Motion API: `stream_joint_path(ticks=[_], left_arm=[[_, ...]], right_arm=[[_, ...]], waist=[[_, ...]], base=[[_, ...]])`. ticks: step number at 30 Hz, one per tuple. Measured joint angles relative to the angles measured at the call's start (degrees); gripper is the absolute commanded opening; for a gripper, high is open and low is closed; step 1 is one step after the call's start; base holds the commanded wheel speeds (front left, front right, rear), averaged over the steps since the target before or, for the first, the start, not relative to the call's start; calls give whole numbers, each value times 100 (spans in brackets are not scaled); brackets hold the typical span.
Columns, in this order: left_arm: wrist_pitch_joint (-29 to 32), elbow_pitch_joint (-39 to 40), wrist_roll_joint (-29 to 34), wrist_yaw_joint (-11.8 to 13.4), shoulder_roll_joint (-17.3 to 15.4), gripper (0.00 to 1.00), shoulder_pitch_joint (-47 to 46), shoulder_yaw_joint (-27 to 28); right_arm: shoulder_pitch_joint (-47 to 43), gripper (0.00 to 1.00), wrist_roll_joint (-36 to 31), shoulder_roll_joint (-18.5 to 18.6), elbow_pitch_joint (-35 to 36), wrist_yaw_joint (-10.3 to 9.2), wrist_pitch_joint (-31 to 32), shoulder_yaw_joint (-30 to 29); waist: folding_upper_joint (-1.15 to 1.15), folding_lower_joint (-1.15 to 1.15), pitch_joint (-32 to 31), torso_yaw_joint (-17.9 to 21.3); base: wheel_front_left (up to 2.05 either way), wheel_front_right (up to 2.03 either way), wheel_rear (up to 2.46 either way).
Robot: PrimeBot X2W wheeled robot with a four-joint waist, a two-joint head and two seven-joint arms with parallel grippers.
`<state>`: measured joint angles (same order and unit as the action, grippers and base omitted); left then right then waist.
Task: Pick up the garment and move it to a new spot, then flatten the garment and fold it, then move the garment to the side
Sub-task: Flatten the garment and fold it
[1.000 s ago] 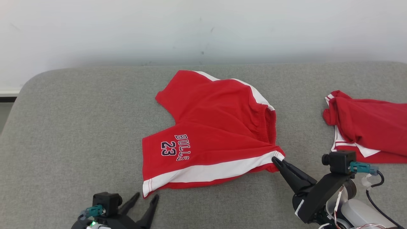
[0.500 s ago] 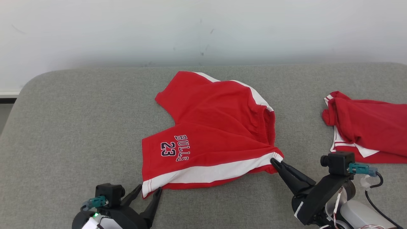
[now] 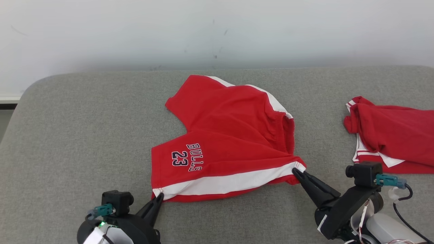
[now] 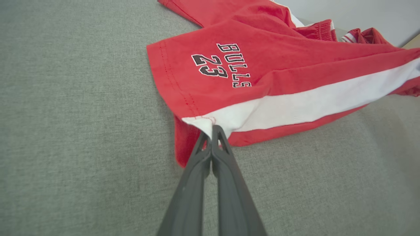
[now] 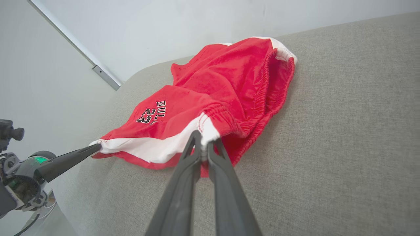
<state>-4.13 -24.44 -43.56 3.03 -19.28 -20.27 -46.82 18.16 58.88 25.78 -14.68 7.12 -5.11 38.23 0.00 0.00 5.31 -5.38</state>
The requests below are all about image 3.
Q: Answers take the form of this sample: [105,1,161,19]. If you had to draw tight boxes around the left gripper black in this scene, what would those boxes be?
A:
[77,193,165,244]

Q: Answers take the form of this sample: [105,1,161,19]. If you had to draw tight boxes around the red Bulls shorts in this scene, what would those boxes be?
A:
[151,75,307,203]

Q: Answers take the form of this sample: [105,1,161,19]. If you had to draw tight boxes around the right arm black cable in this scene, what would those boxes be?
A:
[393,183,433,244]

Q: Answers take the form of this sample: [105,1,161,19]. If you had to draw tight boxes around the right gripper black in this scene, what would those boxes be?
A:
[292,168,380,240]

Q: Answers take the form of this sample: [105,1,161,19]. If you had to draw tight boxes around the right arm thin red-white wires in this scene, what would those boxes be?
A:
[355,203,371,244]

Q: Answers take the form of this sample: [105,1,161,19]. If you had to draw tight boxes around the red Bulls jersey shirt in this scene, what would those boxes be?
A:
[343,96,434,174]

